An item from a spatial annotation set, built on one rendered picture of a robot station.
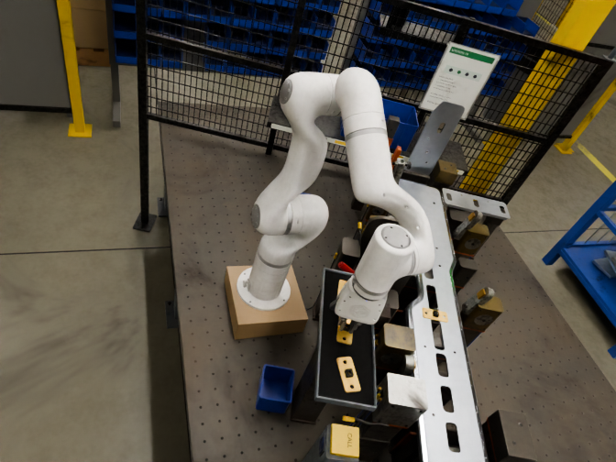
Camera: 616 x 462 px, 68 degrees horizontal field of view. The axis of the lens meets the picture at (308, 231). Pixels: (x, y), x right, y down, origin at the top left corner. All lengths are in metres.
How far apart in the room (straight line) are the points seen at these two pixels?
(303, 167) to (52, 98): 2.43
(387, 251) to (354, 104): 0.31
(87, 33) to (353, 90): 3.34
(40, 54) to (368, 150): 2.60
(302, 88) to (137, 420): 1.62
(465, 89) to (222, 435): 1.65
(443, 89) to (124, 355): 1.87
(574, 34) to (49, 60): 2.76
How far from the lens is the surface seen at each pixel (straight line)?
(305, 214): 1.34
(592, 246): 3.93
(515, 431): 1.42
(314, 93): 1.12
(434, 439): 1.32
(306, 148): 1.20
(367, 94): 0.99
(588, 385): 2.18
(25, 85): 3.42
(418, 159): 2.00
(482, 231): 1.84
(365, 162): 0.95
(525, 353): 2.07
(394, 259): 0.90
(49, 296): 2.61
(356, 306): 1.05
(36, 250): 2.81
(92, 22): 4.13
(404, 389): 1.21
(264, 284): 1.53
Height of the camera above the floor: 2.10
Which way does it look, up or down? 44 degrees down
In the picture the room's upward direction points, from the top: 19 degrees clockwise
